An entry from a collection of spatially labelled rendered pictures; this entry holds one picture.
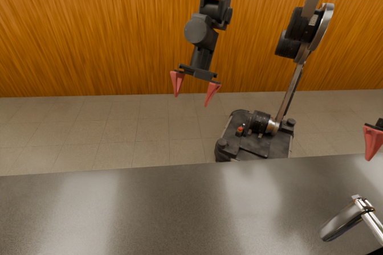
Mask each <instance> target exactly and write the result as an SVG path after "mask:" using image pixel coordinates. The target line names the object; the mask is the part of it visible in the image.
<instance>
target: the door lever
mask: <svg viewBox="0 0 383 255"><path fill-rule="evenodd" d="M348 200H349V202H350V203H348V204H347V205H346V206H345V207H344V208H342V209H341V210H340V211H338V213H336V214H335V215H334V216H332V217H331V218H330V219H329V220H328V221H326V222H325V223H324V224H323V225H322V226H320V227H319V228H318V229H317V232H318V234H319V236H320V238H321V239H322V241H324V242H329V241H333V240H334V239H336V238H338V237H339V236H341V235H342V234H343V233H345V232H346V231H348V230H350V229H351V228H353V227H354V226H355V225H357V224H358V223H360V222H362V221H364V222H365V224H366V225H367V227H368V228H369V229H370V231H371V232H372V233H373V235H374V236H375V238H376V239H377V241H378V242H379V243H380V245H381V246H382V247H383V224H382V223H381V222H380V221H379V219H378V218H377V216H376V215H375V214H374V213H375V208H374V207H373V206H372V204H371V203H370V202H369V200H368V199H366V198H362V197H361V195H354V196H351V197H350V198H349V199H348Z"/></svg>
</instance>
